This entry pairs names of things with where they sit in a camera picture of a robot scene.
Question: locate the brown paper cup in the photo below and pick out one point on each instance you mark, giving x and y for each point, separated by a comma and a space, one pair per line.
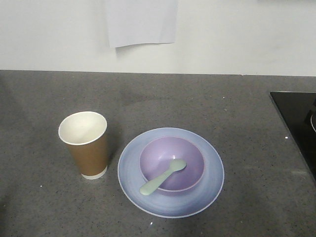
84, 134

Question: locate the light blue plastic plate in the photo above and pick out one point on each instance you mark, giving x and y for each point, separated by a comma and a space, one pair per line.
159, 204

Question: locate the black induction cooktop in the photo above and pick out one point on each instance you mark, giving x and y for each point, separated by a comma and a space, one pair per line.
298, 110

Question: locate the pale green plastic spoon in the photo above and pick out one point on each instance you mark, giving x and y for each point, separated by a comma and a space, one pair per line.
152, 185

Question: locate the purple plastic bowl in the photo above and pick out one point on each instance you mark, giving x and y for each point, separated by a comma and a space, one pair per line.
156, 156

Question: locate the white paper sheet on wall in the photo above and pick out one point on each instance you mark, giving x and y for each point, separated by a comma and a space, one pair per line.
132, 22

